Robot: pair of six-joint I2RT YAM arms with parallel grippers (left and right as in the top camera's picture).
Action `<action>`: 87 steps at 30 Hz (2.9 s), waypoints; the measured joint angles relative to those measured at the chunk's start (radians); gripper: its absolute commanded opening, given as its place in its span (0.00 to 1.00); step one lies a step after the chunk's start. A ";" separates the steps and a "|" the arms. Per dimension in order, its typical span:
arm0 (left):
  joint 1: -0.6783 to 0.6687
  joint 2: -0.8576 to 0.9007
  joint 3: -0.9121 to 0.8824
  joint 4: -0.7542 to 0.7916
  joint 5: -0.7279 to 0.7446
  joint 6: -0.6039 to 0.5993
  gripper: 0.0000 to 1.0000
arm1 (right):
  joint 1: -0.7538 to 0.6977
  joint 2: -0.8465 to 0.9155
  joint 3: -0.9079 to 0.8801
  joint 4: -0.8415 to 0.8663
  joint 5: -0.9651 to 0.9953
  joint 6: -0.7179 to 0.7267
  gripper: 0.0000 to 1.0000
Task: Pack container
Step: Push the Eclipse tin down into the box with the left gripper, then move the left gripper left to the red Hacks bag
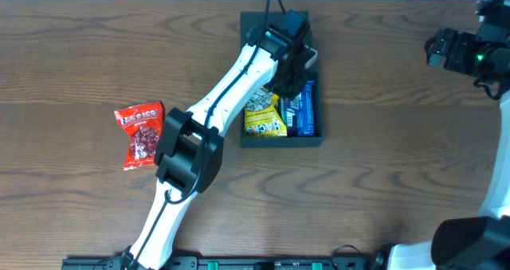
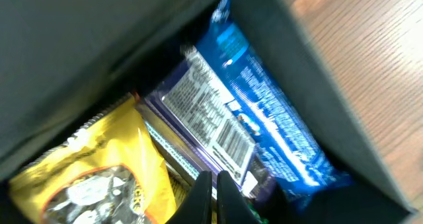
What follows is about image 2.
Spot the dark green box with lid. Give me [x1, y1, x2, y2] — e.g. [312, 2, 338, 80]
[1, 0, 416, 223]

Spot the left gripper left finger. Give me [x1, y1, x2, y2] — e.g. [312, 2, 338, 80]
[167, 170, 212, 224]

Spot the blue Oreo cookie pack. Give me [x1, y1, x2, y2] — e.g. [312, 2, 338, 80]
[195, 0, 353, 210]

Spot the dark blue snack bar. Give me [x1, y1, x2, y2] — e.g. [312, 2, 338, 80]
[144, 46, 276, 202]

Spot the yellow snack bag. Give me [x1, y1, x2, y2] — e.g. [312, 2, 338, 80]
[9, 94, 176, 223]

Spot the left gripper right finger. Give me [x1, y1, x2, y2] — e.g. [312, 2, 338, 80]
[217, 170, 259, 224]

